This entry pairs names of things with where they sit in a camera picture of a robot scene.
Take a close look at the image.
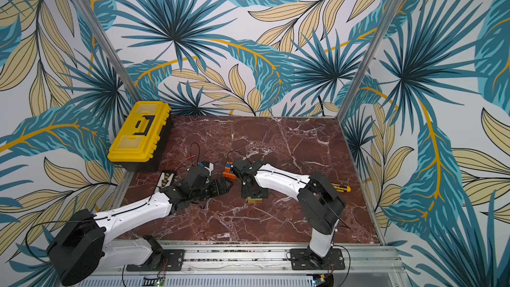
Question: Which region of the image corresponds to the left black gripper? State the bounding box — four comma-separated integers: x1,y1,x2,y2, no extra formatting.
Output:
191,175,234,201

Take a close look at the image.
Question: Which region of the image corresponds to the amber transparent lego brick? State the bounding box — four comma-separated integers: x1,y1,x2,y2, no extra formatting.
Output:
247,197,264,203

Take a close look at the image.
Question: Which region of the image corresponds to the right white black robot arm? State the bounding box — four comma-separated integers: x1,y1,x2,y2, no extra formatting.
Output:
231,159,346,259

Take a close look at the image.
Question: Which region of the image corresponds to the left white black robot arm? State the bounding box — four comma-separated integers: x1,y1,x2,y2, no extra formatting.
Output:
46,166,232,286

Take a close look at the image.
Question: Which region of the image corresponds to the yellow black toolbox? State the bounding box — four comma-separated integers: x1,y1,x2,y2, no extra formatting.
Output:
108,101,173,173

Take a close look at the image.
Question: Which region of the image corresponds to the yellow utility knife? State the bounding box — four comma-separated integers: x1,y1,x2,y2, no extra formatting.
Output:
332,183,351,193

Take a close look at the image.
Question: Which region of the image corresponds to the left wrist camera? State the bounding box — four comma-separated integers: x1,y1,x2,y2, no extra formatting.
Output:
199,161,214,176

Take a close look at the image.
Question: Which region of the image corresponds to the red banana plug cable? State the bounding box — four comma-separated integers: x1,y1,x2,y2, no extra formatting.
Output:
175,154,197,170

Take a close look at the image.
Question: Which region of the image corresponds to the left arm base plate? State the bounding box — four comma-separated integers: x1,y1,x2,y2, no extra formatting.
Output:
126,249,185,272

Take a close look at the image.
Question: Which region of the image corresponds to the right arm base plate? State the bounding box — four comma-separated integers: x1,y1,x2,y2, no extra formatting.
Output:
288,248,346,271

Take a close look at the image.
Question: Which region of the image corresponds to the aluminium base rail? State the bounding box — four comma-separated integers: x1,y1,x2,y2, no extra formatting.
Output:
78,240,411,286

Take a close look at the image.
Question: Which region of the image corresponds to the left aluminium corner post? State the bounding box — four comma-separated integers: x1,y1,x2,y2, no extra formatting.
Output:
72,0,141,102

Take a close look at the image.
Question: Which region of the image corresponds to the aluminium corner post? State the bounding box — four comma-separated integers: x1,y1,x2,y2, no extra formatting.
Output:
72,0,141,102
337,0,403,124

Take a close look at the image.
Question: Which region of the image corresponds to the right aluminium corner post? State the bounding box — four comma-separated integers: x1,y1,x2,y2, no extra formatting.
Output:
337,0,403,124

